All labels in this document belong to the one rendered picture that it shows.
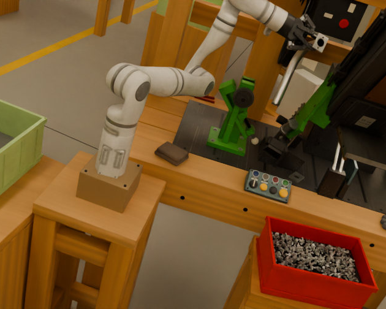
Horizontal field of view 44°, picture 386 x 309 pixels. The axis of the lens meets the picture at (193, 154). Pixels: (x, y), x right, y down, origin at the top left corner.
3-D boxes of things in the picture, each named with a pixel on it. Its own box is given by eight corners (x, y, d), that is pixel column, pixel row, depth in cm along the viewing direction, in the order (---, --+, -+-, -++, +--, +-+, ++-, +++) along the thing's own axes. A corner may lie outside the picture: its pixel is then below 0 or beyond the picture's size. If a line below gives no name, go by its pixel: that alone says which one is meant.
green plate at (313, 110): (315, 141, 171) (354, 96, 160) (296, 129, 170) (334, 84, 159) (313, 126, 180) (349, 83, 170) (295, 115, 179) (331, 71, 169)
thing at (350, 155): (389, 175, 153) (394, 167, 152) (342, 159, 153) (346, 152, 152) (369, 121, 186) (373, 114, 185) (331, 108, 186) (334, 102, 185)
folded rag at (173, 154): (153, 153, 164) (155, 146, 162) (165, 145, 170) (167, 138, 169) (176, 167, 161) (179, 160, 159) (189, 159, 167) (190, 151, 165)
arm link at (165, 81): (153, 88, 153) (176, 101, 149) (98, 89, 129) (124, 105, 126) (163, 61, 150) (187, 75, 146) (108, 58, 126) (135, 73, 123)
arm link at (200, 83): (209, 99, 170) (173, 102, 148) (190, 86, 174) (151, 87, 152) (221, 77, 167) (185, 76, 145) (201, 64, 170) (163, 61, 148)
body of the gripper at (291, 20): (278, 30, 155) (301, 44, 158) (290, 7, 155) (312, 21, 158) (269, 34, 163) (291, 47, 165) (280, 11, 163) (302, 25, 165)
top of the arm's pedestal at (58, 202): (133, 251, 136) (136, 241, 134) (31, 213, 138) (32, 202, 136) (164, 190, 163) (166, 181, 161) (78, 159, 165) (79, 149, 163)
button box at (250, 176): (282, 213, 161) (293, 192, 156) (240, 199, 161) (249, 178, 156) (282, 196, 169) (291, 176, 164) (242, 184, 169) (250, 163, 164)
